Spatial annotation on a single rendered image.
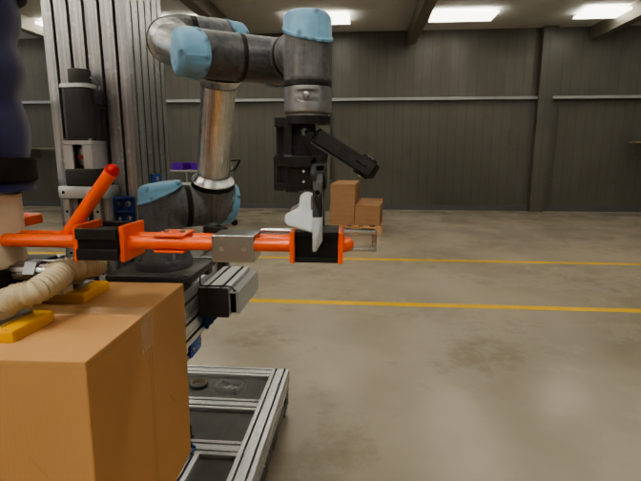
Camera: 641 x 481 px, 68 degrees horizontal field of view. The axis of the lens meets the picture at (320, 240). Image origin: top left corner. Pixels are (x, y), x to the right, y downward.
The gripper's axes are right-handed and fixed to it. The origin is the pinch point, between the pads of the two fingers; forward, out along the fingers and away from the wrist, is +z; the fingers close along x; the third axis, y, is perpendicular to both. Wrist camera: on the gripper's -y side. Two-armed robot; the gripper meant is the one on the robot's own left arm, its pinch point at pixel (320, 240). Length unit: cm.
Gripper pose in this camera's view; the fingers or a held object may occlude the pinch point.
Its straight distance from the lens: 78.7
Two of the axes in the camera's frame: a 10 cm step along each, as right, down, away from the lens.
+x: -0.4, 1.9, -9.8
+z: 0.0, 9.8, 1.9
